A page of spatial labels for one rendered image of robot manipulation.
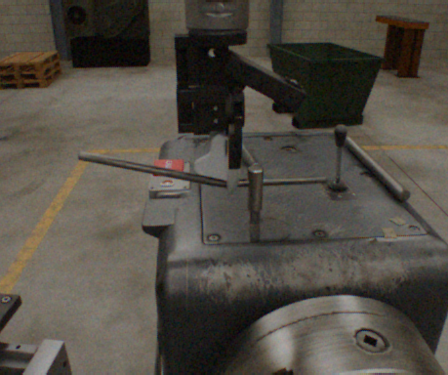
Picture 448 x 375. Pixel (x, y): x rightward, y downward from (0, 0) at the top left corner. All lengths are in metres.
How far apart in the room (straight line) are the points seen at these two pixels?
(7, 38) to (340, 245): 10.83
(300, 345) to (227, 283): 0.14
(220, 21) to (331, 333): 0.37
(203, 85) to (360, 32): 10.42
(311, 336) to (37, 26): 10.63
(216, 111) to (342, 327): 0.30
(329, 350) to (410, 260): 0.22
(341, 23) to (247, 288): 10.27
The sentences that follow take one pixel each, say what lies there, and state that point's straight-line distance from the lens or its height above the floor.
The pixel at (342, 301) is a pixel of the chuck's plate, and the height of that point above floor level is 1.24.
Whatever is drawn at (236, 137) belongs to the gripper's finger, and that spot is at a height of 1.43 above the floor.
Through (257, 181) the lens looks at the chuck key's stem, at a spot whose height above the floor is 1.36.
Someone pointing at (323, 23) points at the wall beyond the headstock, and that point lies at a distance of 10.63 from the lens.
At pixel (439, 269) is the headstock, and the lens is 0.69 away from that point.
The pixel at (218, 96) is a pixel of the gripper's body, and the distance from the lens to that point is 0.51.
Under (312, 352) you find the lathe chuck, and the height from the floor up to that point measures 1.23.
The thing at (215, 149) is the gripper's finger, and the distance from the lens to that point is 0.54.
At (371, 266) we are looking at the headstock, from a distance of 0.64.
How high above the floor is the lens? 1.60
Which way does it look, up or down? 27 degrees down
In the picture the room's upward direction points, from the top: straight up
